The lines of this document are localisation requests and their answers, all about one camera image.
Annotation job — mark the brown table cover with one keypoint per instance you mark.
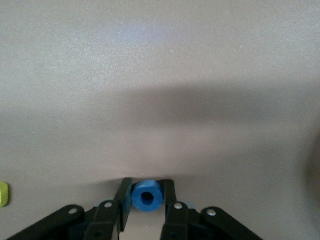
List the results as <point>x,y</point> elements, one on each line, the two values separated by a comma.
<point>150,75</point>

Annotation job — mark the blue letter o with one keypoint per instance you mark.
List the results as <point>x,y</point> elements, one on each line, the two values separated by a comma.
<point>136,197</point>

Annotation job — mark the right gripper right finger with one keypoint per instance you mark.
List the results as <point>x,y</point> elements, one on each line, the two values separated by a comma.
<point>177,220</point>

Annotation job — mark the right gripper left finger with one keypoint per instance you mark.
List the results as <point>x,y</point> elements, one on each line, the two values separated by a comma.
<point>105,220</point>

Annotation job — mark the yellow letter u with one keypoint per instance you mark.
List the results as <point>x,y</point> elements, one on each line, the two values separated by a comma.
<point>3,195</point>

